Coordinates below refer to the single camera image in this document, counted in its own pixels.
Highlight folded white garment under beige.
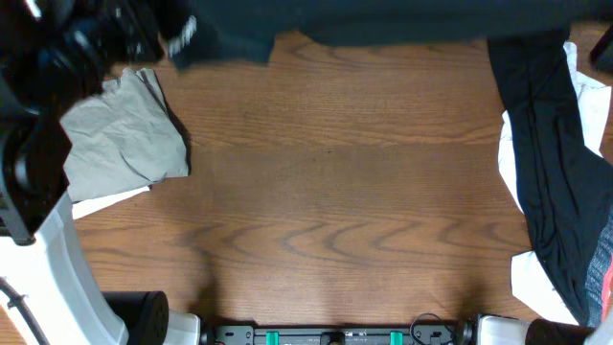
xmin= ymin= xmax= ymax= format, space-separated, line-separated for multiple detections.
xmin=72 ymin=186 xmax=150 ymax=219

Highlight black logo t-shirt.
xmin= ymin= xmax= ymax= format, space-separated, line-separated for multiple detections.
xmin=154 ymin=0 xmax=612 ymax=69

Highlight grey red garment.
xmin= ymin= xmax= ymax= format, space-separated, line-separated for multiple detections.
xmin=585 ymin=223 xmax=612 ymax=327

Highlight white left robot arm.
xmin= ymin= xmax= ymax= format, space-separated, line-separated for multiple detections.
xmin=1 ymin=0 xmax=211 ymax=345

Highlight folded beige t-shirt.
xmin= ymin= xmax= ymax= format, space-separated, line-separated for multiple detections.
xmin=60 ymin=68 xmax=189 ymax=202

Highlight white garment in pile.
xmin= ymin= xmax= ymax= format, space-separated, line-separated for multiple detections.
xmin=498 ymin=41 xmax=612 ymax=325

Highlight black garment in pile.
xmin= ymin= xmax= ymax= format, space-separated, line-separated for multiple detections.
xmin=487 ymin=29 xmax=613 ymax=327

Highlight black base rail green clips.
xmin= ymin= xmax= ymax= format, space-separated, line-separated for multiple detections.
xmin=200 ymin=324 xmax=454 ymax=345

